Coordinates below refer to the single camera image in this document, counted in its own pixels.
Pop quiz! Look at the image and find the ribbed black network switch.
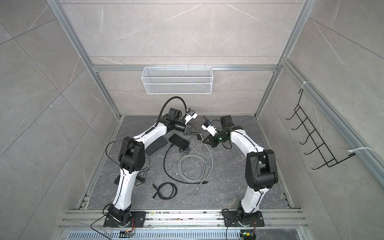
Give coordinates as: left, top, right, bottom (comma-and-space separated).
169, 134, 190, 150

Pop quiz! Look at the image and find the grey ethernet cable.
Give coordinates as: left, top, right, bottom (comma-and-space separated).
176, 142, 214, 191

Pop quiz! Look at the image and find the long black ethernet cable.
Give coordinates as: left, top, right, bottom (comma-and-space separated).
163, 143, 209, 185

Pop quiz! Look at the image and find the black power adapter with cable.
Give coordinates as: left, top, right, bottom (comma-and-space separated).
179, 134, 202, 156

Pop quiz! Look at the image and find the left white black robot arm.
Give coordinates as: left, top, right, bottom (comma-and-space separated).
107, 96, 198, 226

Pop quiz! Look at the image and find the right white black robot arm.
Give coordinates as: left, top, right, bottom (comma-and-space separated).
202, 115, 279, 227

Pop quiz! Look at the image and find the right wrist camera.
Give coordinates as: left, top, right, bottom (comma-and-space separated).
202, 121, 218, 136

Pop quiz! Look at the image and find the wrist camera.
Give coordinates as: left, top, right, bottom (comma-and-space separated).
202, 121, 218, 136
184, 109, 198, 124

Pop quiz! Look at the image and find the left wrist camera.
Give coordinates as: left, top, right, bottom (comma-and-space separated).
184, 109, 198, 124

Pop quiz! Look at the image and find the flat dark grey network switch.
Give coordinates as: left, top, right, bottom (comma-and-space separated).
145, 137, 168, 156

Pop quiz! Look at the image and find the white wire mesh basket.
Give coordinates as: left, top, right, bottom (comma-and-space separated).
141, 67, 214, 95

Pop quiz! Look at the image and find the coiled short black cable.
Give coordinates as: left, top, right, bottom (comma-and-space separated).
151, 181, 178, 201

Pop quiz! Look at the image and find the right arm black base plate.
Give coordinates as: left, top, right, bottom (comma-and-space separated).
221, 209, 265, 228

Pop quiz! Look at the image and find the black wire hook rack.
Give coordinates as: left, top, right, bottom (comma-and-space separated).
286, 90, 356, 170

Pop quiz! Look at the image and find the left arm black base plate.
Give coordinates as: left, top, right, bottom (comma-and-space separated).
103, 211, 147, 228

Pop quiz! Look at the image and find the aluminium mounting rail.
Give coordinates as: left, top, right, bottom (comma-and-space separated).
59, 209, 309, 230

